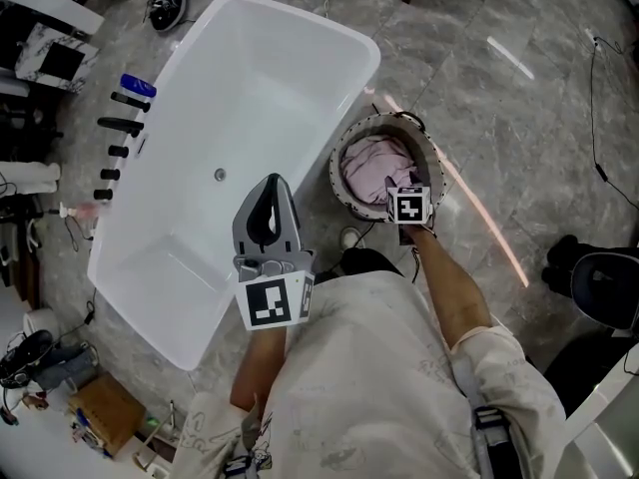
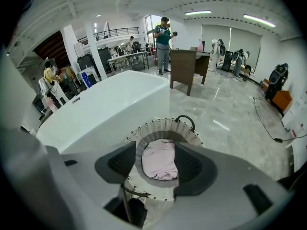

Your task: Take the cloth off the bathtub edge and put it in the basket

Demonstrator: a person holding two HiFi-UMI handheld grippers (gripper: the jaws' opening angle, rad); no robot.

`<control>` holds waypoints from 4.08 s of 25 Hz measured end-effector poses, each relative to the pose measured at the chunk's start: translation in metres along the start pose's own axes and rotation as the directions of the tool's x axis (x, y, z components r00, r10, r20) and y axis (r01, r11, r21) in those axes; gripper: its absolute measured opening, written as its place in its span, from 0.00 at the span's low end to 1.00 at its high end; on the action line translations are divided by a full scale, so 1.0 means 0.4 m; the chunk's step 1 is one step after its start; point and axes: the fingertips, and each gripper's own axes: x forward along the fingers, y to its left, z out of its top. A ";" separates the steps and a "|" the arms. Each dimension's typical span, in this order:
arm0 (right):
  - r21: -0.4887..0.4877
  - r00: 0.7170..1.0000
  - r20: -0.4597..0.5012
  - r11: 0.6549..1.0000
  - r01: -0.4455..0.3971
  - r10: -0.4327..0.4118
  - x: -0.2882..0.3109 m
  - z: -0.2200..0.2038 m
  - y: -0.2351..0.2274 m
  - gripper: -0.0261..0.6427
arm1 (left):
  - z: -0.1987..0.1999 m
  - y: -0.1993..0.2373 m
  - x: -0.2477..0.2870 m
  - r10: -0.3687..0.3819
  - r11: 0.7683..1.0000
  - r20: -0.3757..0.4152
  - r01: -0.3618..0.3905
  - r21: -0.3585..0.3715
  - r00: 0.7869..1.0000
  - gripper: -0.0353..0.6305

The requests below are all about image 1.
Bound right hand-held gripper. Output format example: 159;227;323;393
383;169;434;229

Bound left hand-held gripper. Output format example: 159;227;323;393
232;173;317;329

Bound round wire laundry basket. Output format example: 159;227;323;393
328;111;446;222

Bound pink cloth garment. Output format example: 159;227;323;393
340;135;418;204

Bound person's right forearm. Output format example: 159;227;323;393
406;225;493;351

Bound person's left forearm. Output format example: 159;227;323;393
230;324;289;413

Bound person's black trousers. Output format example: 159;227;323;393
341;246;403;281

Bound white bathtub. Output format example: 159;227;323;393
87;0;382;372

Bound person's beige printed shirt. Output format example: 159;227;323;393
169;271;568;479

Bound pink spray bottle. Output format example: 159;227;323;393
59;202;101;219

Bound blue bottle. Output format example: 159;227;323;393
119;73;158;98

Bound brown cardboard box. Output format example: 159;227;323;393
67;371;149;458

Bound white bucket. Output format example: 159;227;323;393
22;307;56;338

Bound marble-pattern cabinet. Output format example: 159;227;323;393
14;22;99;94

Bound white glossy basin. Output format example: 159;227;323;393
563;336;639;479

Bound white pillar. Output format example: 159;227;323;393
0;0;106;34

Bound black floor cable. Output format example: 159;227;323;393
588;32;639;204

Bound black hand shower handle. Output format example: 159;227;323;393
110;91;151;114

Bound black gear bundle with cables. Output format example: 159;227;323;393
144;0;221;33

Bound grey harness strap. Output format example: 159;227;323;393
471;405;515;479

